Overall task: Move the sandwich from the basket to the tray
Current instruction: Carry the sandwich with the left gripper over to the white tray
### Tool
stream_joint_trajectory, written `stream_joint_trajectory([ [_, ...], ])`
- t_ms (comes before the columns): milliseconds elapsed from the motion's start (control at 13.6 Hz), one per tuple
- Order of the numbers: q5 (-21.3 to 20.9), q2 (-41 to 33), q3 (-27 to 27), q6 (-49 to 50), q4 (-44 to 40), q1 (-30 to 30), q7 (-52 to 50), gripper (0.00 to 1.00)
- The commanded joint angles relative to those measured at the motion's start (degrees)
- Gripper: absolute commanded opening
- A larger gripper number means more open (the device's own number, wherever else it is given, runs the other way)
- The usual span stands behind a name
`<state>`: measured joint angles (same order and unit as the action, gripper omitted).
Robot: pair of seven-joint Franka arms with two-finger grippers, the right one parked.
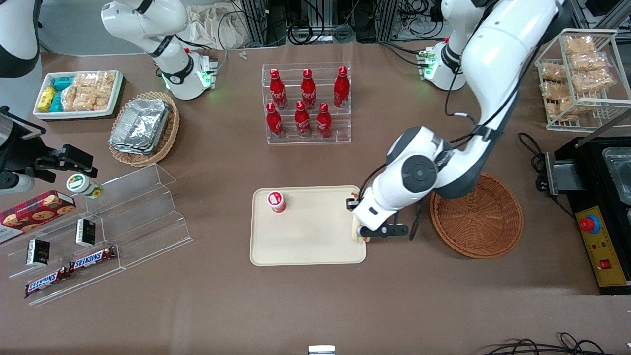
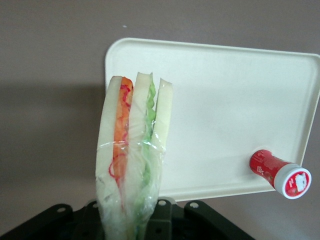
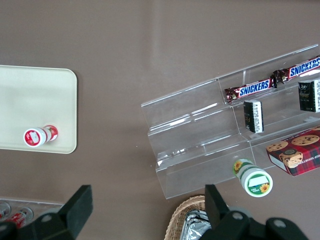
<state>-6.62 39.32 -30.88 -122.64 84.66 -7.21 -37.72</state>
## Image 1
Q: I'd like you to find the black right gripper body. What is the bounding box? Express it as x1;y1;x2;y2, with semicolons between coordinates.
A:
0;106;62;194

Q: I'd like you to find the cream plastic tray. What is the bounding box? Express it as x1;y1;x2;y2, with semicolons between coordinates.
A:
250;185;368;267

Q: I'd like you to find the oval wicker basket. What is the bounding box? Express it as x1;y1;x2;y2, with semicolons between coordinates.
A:
108;91;180;168

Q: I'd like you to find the round brown wicker basket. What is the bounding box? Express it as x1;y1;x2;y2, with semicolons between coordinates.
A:
430;172;524;259

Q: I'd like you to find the green lidded cup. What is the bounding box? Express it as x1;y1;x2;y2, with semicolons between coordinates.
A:
66;173;104;199

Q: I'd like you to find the white rectangular bin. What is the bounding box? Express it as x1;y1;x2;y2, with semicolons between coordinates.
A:
33;70;124;121

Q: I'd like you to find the rice cracker bag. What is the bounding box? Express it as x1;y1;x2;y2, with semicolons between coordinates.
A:
74;73;99;112
61;86;79;112
96;72;117;111

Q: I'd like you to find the red cookie box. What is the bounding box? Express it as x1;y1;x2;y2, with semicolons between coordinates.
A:
0;190;76;245

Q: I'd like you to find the small black box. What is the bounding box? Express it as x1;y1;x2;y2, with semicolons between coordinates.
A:
26;239;50;267
75;219;97;248

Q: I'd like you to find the stack of foil containers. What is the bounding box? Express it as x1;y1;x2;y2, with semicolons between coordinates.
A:
109;98;172;156

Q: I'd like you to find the red white lidded cup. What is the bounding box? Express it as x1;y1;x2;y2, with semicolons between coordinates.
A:
267;190;288;213

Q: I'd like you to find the clear acrylic stepped shelf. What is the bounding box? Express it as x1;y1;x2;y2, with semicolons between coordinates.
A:
9;164;193;307

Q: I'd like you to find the clear acrylic bottle rack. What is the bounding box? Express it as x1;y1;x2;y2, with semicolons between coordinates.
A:
261;63;352;145

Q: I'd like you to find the red cola bottle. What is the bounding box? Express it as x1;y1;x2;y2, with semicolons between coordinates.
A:
316;103;333;139
269;68;289;110
294;101;313;138
300;68;318;109
333;66;351;109
265;102;285;139

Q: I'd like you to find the Snickers bar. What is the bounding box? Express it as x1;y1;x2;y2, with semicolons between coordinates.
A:
69;246;117;273
24;266;70;299

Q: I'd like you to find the beige cloth bag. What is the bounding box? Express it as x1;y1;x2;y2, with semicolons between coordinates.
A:
186;4;248;50

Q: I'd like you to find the black appliance with yellow panel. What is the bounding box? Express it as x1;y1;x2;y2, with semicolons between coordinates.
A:
556;136;631;296

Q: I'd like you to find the fried snack bag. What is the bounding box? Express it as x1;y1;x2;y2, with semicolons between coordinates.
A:
542;81;573;100
574;69;615;94
541;63;568;82
564;35;596;55
569;52;608;72
556;96;593;122

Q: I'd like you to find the grey metal bar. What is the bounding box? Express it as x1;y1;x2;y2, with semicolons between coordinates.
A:
575;109;631;149

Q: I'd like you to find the steel pan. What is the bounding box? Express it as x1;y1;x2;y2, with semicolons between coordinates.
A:
601;147;631;206

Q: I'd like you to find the black power cable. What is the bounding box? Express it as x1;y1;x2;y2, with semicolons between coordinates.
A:
518;132;577;220

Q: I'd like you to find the grey metal bracket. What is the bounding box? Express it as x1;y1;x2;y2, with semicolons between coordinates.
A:
545;152;576;196

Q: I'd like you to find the aluminium frame rack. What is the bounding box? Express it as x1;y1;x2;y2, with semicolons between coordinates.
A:
241;0;447;46

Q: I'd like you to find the black cable bundle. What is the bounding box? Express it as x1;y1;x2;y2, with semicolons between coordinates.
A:
486;332;623;355

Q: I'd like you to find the white wire rack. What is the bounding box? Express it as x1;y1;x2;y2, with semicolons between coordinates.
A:
535;29;631;132

